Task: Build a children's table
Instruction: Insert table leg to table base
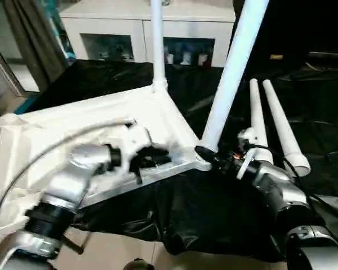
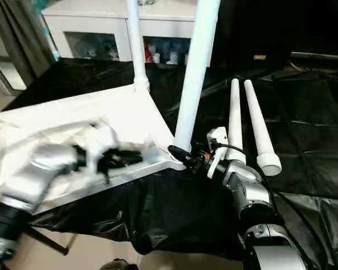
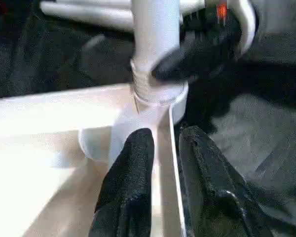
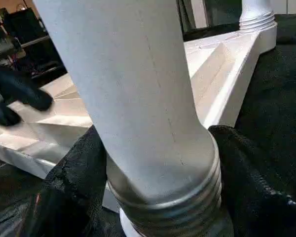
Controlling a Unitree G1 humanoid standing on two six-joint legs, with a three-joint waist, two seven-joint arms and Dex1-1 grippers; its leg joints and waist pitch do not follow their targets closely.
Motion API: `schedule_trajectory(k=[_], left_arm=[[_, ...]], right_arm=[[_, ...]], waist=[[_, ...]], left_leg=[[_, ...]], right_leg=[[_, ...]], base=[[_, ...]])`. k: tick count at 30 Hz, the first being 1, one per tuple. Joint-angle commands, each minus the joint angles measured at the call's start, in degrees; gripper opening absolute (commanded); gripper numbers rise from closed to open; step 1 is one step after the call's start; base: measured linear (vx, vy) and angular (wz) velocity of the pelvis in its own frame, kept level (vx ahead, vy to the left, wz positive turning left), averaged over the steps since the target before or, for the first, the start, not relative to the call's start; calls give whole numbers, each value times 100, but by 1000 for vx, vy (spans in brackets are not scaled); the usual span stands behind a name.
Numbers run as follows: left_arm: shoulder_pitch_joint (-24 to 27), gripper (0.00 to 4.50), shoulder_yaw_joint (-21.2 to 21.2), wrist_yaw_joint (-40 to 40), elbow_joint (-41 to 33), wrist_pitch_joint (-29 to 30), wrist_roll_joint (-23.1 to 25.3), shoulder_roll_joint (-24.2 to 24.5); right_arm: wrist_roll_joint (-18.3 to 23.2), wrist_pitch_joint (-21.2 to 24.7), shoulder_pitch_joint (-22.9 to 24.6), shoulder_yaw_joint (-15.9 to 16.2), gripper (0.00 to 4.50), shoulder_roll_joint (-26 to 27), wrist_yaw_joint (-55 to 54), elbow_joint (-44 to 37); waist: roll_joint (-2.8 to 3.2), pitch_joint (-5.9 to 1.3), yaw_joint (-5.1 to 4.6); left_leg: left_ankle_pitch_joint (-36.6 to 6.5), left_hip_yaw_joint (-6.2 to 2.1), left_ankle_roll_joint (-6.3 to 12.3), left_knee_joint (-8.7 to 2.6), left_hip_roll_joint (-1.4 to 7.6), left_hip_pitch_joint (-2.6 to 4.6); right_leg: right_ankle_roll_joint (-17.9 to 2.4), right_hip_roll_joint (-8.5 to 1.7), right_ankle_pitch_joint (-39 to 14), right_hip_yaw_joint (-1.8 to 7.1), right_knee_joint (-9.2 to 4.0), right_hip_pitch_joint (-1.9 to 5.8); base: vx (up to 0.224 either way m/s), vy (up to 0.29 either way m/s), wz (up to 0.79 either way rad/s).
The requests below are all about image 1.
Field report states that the white plastic table top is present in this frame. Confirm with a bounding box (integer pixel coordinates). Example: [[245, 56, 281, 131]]
[[0, 83, 212, 237]]

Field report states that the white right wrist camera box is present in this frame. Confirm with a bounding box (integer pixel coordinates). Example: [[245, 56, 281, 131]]
[[235, 128, 274, 181]]

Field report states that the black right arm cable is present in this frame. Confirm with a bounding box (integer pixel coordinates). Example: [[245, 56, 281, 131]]
[[242, 143, 338, 209]]

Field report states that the black metal stand leg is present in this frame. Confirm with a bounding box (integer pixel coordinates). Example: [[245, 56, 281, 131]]
[[61, 238, 86, 255]]

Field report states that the white sideboard cabinet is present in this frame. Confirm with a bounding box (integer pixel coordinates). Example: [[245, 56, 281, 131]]
[[59, 0, 237, 68]]

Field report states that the black plastic mat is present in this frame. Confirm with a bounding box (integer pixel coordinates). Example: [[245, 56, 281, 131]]
[[23, 59, 338, 262]]

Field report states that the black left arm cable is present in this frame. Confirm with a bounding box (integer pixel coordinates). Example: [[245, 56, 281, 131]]
[[0, 119, 138, 240]]

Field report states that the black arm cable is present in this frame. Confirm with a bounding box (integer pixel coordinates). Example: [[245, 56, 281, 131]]
[[242, 143, 338, 209], [0, 119, 138, 240]]

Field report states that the white plastic table leg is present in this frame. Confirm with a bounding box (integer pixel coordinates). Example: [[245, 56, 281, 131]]
[[249, 79, 274, 165], [150, 0, 169, 94], [199, 0, 270, 154], [263, 79, 312, 178]]

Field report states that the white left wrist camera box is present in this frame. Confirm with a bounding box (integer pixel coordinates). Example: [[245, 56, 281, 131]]
[[110, 123, 154, 170]]

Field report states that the beige curtain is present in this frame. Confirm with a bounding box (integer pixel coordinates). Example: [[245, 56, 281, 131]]
[[3, 0, 75, 92]]

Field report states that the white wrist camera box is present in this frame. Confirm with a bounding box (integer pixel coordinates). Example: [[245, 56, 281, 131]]
[[110, 123, 154, 170], [235, 128, 274, 181]]

